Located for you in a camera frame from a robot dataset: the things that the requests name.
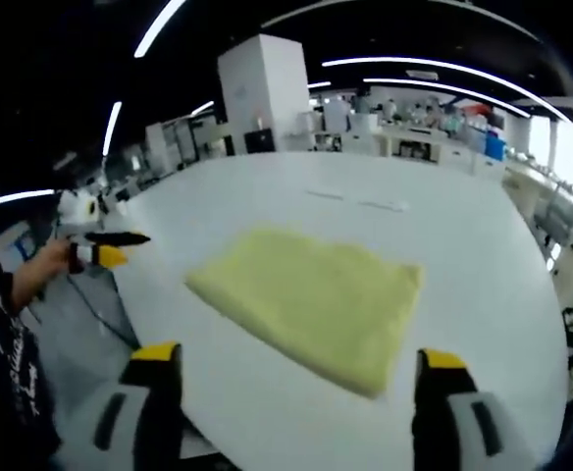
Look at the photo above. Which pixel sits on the blue plastic bin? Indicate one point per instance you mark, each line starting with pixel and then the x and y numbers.
pixel 495 148

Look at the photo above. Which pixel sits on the white cabinet unit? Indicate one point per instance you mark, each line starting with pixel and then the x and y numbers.
pixel 336 115

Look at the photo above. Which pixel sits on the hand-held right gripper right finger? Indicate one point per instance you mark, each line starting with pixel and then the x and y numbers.
pixel 438 422

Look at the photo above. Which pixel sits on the white counter with shelves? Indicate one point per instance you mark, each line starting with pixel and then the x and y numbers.
pixel 455 152

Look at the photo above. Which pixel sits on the yellow and blue garment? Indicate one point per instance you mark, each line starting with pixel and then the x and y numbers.
pixel 311 304

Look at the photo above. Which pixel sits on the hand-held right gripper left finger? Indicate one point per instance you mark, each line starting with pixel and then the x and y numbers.
pixel 159 417

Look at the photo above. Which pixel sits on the shorter arc ceiling light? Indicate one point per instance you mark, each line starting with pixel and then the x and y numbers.
pixel 443 86

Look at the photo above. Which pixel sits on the person's left hand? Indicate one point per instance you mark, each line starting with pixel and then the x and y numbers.
pixel 53 260

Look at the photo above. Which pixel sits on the grey chair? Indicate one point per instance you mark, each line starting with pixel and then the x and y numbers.
pixel 556 221

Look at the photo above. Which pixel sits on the long curved ceiling light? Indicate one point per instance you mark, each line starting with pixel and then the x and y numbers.
pixel 156 29

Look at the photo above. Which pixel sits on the long arc ceiling light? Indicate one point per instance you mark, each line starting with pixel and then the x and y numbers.
pixel 438 64

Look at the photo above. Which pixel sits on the white pillar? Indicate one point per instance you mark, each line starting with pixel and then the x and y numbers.
pixel 262 93

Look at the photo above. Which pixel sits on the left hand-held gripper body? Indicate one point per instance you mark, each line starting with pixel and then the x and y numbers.
pixel 78 213

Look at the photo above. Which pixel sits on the black cabinet box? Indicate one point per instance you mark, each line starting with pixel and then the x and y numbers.
pixel 259 141

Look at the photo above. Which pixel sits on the short ceiling light strip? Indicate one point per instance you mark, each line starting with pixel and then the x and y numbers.
pixel 112 130

